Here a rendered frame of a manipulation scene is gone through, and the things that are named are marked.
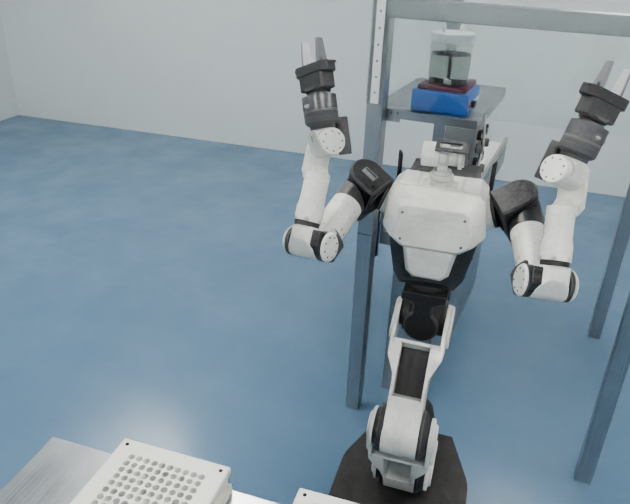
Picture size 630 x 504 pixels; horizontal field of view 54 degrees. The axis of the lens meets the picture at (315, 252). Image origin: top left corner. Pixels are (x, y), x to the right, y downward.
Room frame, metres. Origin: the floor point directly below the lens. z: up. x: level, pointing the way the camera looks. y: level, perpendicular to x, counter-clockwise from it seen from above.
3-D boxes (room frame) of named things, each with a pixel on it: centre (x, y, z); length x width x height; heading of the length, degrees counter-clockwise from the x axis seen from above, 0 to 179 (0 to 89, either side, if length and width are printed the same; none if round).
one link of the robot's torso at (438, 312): (1.61, -0.34, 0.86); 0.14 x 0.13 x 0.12; 74
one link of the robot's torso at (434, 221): (1.65, -0.35, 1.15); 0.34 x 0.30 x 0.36; 74
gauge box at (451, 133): (2.20, -0.53, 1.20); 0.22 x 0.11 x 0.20; 157
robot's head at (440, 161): (1.59, -0.33, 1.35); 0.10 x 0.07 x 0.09; 74
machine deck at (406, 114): (2.44, -0.48, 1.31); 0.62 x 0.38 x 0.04; 157
